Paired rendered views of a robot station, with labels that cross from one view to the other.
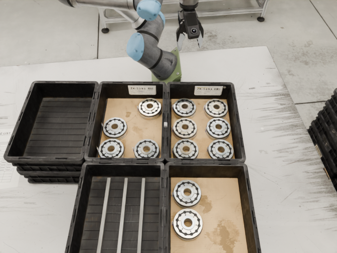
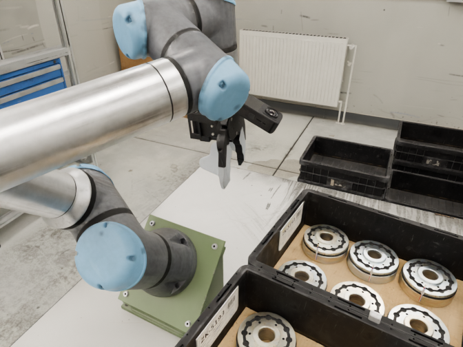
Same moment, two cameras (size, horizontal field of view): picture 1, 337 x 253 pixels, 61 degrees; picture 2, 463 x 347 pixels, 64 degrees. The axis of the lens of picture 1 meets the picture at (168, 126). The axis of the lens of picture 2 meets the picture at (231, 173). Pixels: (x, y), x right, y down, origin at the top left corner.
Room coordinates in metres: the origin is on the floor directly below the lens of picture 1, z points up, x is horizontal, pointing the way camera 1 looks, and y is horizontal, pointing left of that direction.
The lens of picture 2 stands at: (0.64, 0.45, 1.43)
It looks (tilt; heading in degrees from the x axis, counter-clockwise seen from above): 31 degrees down; 301
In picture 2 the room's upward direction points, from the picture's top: straight up
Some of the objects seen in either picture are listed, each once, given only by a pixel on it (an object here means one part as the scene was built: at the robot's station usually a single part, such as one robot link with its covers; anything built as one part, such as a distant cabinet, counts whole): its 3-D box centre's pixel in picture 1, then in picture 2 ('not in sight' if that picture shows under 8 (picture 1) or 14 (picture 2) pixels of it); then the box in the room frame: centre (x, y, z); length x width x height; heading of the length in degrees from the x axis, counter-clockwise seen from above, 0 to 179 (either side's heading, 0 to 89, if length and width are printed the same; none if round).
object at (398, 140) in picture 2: not in sight; (427, 173); (0.62, -1.61, 0.37); 0.40 x 0.30 x 0.45; 7
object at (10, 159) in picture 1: (56, 118); not in sight; (0.69, 0.46, 0.92); 0.40 x 0.30 x 0.02; 179
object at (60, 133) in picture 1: (59, 125); not in sight; (0.69, 0.46, 0.87); 0.40 x 0.30 x 0.11; 179
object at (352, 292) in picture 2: (185, 127); (356, 300); (0.68, -0.07, 0.86); 0.05 x 0.05 x 0.01
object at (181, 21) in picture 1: (188, 15); (215, 107); (1.00, -0.08, 1.19); 0.09 x 0.08 x 0.12; 10
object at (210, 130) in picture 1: (218, 127); (373, 256); (0.68, -0.21, 0.86); 0.10 x 0.10 x 0.01
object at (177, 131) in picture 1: (185, 127); (356, 302); (0.68, -0.07, 0.86); 0.10 x 0.10 x 0.01
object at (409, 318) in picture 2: (186, 149); (418, 326); (0.57, -0.07, 0.86); 0.05 x 0.05 x 0.01
